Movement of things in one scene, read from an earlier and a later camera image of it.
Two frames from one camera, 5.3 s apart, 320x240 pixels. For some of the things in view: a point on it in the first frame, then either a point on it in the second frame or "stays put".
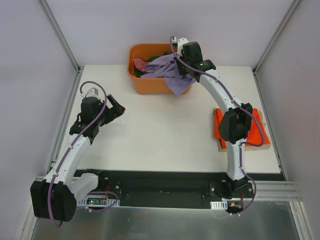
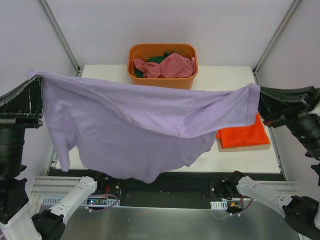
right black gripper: (182, 66) -> (285, 116)
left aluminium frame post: (61, 36) stays put
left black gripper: (110, 111) -> (19, 120)
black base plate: (177, 188) stays put
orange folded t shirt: (254, 136) stays put
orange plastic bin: (149, 85) stays put
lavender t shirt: (167, 67) -> (140, 133)
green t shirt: (138, 72) stays put
